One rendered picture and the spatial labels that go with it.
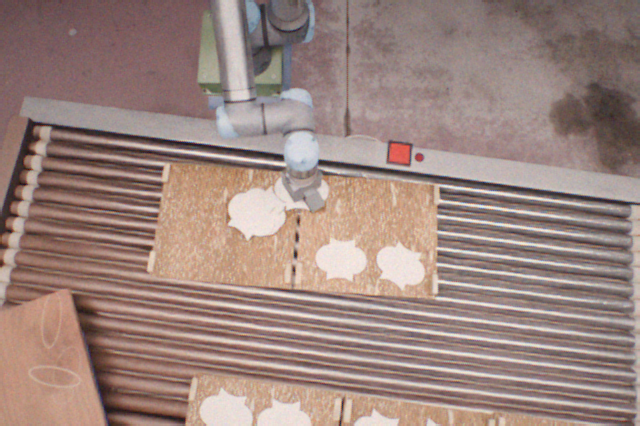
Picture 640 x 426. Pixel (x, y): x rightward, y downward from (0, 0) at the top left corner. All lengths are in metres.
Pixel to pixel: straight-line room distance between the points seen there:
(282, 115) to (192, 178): 0.51
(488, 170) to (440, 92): 1.20
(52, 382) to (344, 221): 0.89
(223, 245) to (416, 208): 0.58
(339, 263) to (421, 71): 1.60
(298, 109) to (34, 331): 0.90
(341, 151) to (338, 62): 1.26
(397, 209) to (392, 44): 1.52
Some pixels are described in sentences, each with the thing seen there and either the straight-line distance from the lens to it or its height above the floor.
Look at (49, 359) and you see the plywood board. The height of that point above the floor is 1.04.
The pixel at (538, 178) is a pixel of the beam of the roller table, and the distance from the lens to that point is 1.74.
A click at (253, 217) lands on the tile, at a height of 0.98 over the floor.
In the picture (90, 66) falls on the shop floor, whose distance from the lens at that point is 3.01.
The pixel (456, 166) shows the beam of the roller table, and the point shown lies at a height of 0.91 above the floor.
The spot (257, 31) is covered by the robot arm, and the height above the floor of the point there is 1.16.
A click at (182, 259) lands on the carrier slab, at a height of 0.94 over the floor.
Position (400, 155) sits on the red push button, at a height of 0.93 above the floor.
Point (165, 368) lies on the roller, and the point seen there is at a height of 0.92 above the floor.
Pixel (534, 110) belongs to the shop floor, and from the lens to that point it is 2.96.
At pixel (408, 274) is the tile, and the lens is 1.51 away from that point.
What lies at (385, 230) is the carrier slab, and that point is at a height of 0.94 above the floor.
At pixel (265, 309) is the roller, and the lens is 1.49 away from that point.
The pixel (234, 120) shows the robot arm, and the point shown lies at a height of 1.36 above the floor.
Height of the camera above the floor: 2.41
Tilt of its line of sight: 75 degrees down
